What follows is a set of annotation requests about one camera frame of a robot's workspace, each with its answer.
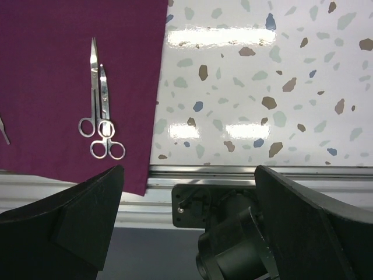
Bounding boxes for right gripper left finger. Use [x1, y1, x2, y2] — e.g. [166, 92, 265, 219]
[1, 165, 124, 279]

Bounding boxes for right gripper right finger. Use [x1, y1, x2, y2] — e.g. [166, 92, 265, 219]
[255, 166, 372, 279]

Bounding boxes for steel scissors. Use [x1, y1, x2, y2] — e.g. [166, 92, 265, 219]
[90, 64, 126, 160]
[78, 37, 102, 138]

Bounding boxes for steel scalpel handle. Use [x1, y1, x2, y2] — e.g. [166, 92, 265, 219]
[0, 117, 10, 145]

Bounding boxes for purple cloth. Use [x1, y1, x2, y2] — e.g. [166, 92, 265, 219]
[1, 1, 167, 195]

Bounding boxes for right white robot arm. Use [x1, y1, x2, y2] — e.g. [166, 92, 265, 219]
[1, 165, 372, 279]

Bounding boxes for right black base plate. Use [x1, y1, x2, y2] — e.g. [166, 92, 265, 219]
[171, 184, 258, 230]

